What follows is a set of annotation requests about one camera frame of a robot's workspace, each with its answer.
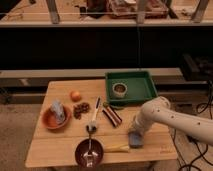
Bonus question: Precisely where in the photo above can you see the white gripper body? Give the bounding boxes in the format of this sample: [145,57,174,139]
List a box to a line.
[128,115,149,136]

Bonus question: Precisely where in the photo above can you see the blue sponge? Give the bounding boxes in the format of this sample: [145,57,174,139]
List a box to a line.
[128,132,143,148]

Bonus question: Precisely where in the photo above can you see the dark striped bar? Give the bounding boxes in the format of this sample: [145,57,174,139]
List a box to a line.
[102,106,122,127]

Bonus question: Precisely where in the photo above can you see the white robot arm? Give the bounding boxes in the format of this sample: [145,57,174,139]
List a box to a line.
[128,96,213,146]

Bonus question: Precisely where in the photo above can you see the green plastic tray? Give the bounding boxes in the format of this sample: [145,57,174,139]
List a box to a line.
[105,71,158,106]

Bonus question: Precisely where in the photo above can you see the dark maroon bowl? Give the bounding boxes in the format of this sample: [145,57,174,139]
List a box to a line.
[75,139,104,168]

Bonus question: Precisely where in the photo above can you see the bunch of dark grapes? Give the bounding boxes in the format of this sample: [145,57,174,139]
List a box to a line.
[73,102,90,119]

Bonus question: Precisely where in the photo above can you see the orange fruit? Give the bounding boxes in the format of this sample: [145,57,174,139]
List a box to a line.
[70,91,82,102]

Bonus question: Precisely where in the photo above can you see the crumpled blue-grey cloth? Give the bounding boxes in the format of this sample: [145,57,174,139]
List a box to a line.
[50,100,65,124]

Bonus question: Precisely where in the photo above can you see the orange clay bowl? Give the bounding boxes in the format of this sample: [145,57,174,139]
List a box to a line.
[42,106,72,130]

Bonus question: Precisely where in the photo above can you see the cluttered tray on shelf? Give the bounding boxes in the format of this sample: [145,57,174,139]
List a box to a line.
[106,0,169,18]

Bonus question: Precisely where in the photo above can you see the white handled dish brush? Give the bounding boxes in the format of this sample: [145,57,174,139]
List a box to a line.
[86,98,100,133]

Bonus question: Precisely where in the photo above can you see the black cables on floor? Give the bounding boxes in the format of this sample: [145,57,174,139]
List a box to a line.
[169,101,213,171]

